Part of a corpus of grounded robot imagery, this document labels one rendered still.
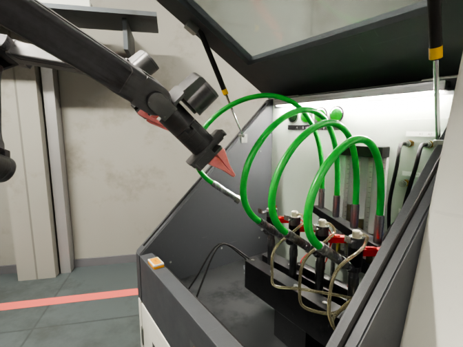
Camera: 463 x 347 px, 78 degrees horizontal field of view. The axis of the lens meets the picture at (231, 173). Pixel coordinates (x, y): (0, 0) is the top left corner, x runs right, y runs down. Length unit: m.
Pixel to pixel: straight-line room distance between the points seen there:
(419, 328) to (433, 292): 0.06
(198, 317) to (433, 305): 0.42
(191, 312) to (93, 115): 2.49
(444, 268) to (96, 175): 2.79
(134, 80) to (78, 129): 2.48
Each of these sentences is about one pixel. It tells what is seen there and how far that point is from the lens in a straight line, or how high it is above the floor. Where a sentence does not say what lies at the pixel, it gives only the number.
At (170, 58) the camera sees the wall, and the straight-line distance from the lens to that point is 2.97.
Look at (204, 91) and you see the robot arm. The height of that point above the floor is 1.41.
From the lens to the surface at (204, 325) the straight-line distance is 0.65.
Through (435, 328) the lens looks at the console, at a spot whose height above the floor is 1.04.
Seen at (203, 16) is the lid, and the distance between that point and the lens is 1.00.
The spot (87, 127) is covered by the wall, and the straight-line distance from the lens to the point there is 2.99.
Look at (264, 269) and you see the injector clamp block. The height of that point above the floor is 0.98.
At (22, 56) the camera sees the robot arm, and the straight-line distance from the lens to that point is 1.13.
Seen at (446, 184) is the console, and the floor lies 1.25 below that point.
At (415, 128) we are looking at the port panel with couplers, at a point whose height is 1.34.
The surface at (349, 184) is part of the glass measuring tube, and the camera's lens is 0.90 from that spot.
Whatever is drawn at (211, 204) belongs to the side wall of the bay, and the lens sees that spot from 1.02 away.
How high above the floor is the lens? 1.34
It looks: 9 degrees down
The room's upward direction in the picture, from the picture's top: straight up
